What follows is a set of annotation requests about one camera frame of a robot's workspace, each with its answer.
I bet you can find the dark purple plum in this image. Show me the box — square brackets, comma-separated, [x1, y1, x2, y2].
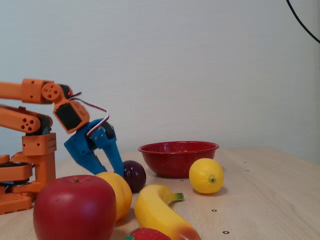
[122, 160, 147, 194]

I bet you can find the yellow lemon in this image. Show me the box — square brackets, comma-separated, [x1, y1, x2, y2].
[188, 157, 225, 195]

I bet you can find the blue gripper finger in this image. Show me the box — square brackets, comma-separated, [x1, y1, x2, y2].
[71, 149, 107, 176]
[89, 126, 125, 179]

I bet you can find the red white black servo cable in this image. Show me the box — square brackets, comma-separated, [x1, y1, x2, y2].
[67, 91, 110, 137]

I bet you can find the red strawberry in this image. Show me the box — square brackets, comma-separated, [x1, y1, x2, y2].
[124, 227, 172, 240]

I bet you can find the yellow banana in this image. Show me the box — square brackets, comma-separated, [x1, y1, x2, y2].
[134, 184, 201, 240]

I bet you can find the red speckled bowl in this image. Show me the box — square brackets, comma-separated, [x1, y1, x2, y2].
[137, 141, 220, 179]

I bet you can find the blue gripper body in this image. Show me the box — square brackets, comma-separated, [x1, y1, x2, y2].
[63, 118, 117, 161]

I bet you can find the orange yellow peach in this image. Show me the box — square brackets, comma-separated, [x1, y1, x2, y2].
[95, 171, 133, 222]

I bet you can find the red apple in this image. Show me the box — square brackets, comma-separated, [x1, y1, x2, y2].
[32, 174, 118, 240]

